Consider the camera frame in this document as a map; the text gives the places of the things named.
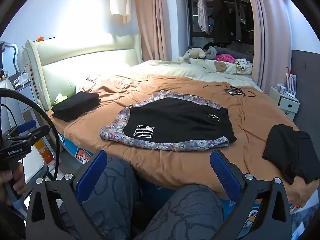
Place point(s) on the black hanging coat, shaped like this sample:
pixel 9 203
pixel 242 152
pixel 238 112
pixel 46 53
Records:
pixel 221 17

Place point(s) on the floral hanging shirt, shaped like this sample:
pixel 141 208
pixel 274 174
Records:
pixel 202 12

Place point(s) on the person's left hand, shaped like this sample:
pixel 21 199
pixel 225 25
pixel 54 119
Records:
pixel 8 180

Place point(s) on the person's leg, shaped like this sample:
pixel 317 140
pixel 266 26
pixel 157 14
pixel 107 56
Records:
pixel 112 192
pixel 187 212

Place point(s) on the pink curtain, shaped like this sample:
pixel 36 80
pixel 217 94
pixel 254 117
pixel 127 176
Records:
pixel 150 17
pixel 270 30

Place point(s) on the grey plush toy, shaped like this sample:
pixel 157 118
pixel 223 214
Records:
pixel 211 52

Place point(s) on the cream duvet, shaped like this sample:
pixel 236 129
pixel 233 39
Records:
pixel 175 68

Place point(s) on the bear print pajama pants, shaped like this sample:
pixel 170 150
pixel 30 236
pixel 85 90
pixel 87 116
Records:
pixel 112 131

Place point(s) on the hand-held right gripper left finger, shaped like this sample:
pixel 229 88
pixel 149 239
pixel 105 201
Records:
pixel 93 173

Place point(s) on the person's left leg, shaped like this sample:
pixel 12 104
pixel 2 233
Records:
pixel 112 192

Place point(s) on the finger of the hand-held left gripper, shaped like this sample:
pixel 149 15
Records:
pixel 37 133
pixel 26 126

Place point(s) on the person's right leg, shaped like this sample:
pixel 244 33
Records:
pixel 187 212

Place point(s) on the pink cloth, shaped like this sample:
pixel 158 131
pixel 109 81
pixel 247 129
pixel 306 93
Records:
pixel 225 58

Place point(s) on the brown blanket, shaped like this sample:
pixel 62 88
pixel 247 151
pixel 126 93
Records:
pixel 250 115

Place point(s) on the white nightstand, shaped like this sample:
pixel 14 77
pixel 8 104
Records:
pixel 285 103

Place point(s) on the green tissue pack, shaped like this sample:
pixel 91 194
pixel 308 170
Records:
pixel 60 98

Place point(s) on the dark hanging clothes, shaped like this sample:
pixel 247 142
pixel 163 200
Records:
pixel 240 17

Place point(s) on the cream padded headboard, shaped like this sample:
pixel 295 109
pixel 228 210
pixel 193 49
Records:
pixel 75 55

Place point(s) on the orange packet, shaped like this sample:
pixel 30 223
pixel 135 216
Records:
pixel 43 152

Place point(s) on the person's left forearm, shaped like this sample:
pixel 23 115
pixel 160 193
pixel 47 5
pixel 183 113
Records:
pixel 10 221

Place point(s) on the beige plush toy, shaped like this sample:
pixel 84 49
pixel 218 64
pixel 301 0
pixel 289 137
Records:
pixel 195 53

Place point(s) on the bear print pillow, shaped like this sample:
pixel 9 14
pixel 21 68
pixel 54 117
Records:
pixel 225 66

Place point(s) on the folded black pants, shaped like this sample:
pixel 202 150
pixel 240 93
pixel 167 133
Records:
pixel 75 105
pixel 285 150

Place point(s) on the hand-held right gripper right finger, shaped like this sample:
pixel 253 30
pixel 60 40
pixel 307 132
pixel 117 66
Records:
pixel 225 176

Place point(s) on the black pants with white print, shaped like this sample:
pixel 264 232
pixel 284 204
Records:
pixel 175 120

